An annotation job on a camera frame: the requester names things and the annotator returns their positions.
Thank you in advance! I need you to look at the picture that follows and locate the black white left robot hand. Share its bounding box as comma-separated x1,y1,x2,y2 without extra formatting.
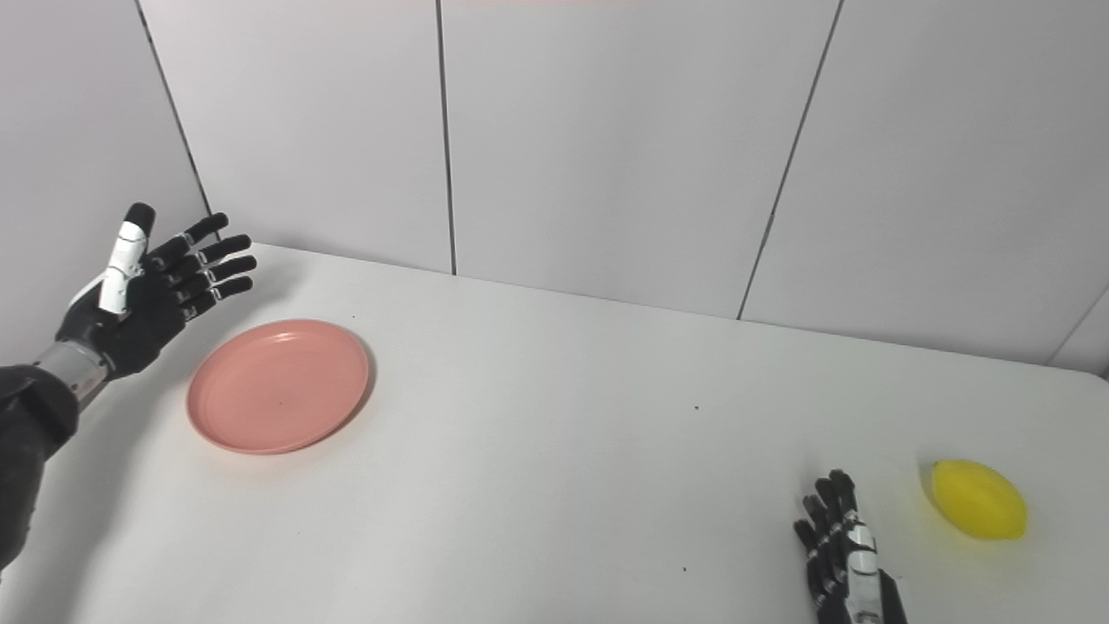
55,203,258,382

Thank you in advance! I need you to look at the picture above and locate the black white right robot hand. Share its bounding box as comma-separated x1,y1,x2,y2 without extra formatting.
793,469,909,624

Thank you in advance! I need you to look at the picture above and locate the yellow lemon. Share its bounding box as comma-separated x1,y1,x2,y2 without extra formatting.
931,459,1029,541

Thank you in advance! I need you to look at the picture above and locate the pink round plate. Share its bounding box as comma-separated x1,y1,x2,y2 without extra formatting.
186,319,371,456

